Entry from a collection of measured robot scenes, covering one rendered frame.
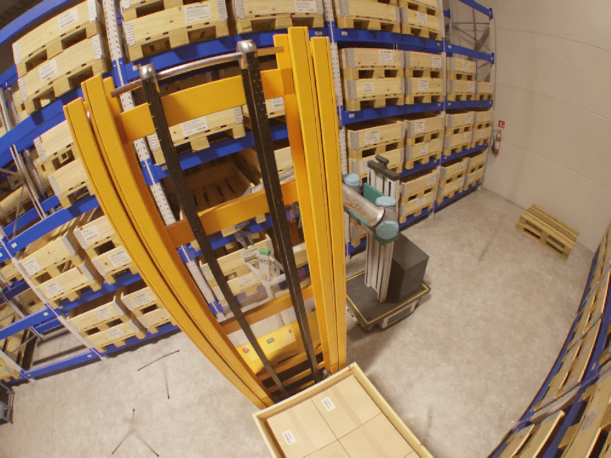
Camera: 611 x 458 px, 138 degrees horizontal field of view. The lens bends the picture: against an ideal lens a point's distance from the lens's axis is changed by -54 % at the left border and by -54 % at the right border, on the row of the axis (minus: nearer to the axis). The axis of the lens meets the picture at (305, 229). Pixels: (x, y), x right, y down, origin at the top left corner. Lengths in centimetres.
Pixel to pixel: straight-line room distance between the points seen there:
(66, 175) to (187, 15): 159
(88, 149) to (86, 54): 170
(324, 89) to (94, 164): 63
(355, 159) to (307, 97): 220
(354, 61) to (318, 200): 210
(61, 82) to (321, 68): 205
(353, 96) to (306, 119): 203
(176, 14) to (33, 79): 127
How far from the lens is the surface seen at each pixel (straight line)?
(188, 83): 342
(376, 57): 295
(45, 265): 300
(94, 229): 255
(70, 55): 239
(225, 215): 87
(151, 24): 225
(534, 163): 591
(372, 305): 279
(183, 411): 306
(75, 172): 240
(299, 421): 188
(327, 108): 75
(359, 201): 159
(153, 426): 323
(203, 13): 227
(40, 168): 401
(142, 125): 76
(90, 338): 360
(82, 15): 244
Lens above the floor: 256
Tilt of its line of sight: 35 degrees down
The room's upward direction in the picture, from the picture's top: 9 degrees counter-clockwise
